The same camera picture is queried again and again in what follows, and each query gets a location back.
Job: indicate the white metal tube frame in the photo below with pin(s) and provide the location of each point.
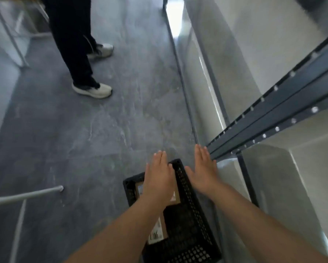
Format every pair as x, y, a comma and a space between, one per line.
21, 195

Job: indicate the dark grey metal shelf rack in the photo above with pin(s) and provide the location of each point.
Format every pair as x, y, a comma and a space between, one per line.
284, 106

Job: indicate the brown cardboard parcel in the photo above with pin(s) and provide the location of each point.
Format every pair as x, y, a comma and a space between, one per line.
140, 190

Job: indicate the white metal table frame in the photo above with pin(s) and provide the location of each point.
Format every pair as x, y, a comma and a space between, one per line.
8, 32

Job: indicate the person's right hand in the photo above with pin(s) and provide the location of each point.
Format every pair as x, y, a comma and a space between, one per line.
205, 175

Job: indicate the black perforated plastic crate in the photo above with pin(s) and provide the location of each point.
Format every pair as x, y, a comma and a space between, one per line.
188, 230

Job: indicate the person's left thumb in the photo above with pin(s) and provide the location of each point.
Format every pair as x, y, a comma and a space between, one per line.
172, 169

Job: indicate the brown parcel with white label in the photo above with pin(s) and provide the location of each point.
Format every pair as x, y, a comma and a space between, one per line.
156, 234

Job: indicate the person's right forearm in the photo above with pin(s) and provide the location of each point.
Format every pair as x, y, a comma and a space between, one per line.
262, 227

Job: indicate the person's left hand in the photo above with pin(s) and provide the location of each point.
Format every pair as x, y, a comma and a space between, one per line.
160, 183

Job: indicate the person's left forearm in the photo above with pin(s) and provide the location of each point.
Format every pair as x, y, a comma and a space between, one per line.
120, 232

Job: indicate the person's right thumb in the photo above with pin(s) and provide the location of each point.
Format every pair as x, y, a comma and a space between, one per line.
189, 173

